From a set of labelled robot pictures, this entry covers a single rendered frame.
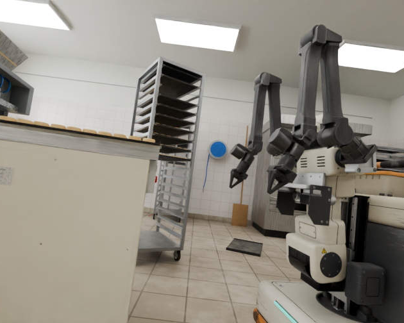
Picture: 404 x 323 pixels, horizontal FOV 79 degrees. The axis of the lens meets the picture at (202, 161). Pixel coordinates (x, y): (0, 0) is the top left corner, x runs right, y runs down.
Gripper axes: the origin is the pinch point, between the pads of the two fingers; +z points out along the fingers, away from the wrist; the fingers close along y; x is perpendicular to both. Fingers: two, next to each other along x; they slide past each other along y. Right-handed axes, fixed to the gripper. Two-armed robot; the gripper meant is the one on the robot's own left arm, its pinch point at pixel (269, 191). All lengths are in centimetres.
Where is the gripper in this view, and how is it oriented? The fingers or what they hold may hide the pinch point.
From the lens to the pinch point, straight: 90.8
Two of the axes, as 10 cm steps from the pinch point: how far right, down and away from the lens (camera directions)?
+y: 2.1, -0.6, -9.8
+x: 8.1, 5.8, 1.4
